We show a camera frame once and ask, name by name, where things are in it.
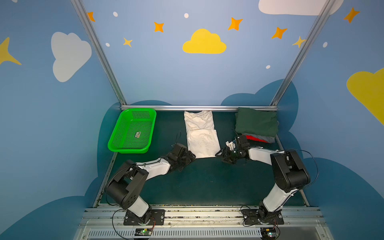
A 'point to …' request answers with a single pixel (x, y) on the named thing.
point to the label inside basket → (137, 134)
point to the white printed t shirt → (202, 138)
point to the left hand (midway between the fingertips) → (194, 159)
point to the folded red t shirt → (251, 137)
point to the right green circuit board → (268, 232)
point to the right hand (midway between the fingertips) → (220, 156)
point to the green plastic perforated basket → (133, 132)
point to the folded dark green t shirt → (259, 122)
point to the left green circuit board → (143, 232)
